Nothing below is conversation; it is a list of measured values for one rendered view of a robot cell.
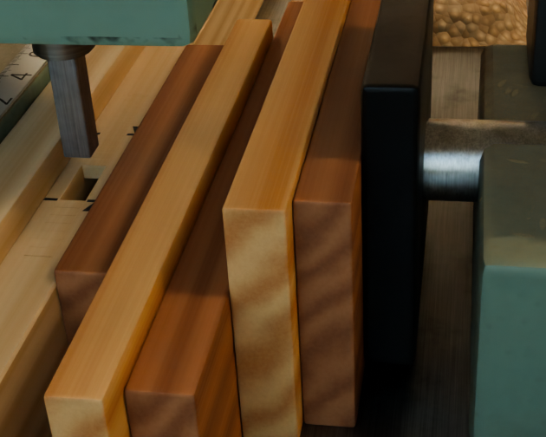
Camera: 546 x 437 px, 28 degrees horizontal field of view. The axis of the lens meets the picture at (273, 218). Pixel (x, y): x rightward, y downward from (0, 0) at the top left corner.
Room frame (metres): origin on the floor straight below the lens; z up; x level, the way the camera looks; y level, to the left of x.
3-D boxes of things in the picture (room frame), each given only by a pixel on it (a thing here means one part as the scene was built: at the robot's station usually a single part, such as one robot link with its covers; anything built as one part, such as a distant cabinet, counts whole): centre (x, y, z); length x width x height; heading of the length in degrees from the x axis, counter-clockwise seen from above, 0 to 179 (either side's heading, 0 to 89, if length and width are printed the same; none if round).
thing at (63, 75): (0.31, 0.06, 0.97); 0.01 x 0.01 x 0.05; 79
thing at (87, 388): (0.29, 0.02, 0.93); 0.22 x 0.01 x 0.06; 169
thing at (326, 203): (0.31, -0.03, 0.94); 0.16 x 0.01 x 0.07; 169
